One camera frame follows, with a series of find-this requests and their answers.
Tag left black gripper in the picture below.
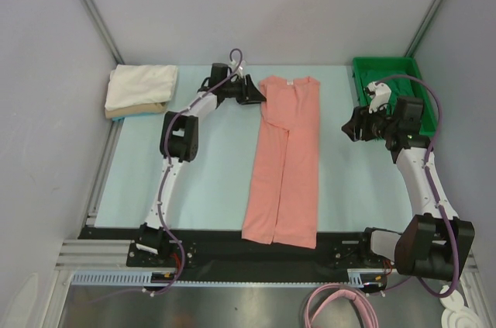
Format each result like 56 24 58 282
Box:
222 75 267 105

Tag pink t shirt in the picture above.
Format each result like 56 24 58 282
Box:
242 76 320 249

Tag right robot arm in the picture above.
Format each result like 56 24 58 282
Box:
342 97 475 281

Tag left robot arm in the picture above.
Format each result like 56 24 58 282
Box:
134 60 266 266

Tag green plastic tray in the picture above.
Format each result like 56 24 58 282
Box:
353 57 439 140

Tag green t shirt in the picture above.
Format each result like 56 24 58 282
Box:
360 70 415 106

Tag tan folded t shirt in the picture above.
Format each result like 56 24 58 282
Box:
105 102 167 119

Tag white folded t shirt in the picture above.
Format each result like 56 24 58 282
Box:
105 64 178 111

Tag light blue folded t shirt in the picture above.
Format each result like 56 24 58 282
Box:
111 112 163 122

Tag white plastic discs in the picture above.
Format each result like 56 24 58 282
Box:
440 290 483 328

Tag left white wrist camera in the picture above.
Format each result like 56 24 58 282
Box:
229 60 246 81

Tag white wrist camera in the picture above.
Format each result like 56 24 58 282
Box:
229 60 246 81
366 81 391 114

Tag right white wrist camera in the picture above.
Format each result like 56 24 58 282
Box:
366 81 391 114

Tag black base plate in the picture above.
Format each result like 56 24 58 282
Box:
79 226 393 283

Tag pink cable loop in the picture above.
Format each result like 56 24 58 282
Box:
302 284 379 328

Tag white cable duct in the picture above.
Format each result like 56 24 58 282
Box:
71 268 183 288

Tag aluminium frame rail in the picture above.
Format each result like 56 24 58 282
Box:
53 240 477 273

